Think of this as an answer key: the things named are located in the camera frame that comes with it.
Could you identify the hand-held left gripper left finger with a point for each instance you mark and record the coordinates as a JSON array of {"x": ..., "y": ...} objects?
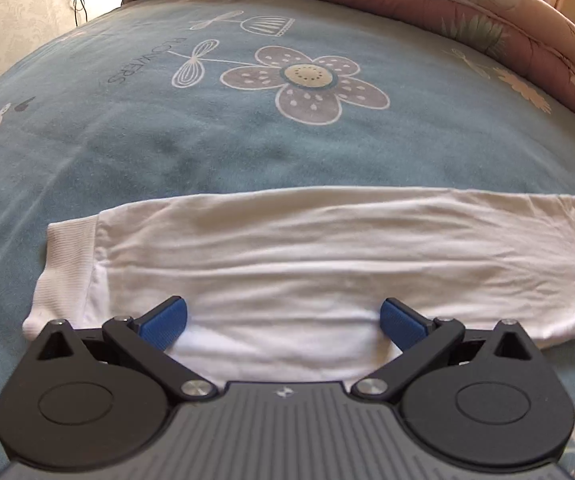
[{"x": 165, "y": 320}]

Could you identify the white long-sleeve printed shirt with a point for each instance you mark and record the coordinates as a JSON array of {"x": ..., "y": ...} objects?
[{"x": 292, "y": 260}]

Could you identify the blue floral bed sheet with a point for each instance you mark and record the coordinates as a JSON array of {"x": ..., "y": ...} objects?
[{"x": 117, "y": 135}]

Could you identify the folded pink floral quilt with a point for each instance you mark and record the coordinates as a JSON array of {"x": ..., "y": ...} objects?
[{"x": 417, "y": 0}]

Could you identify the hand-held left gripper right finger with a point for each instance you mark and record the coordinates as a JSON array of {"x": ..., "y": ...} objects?
[{"x": 400, "y": 322}]

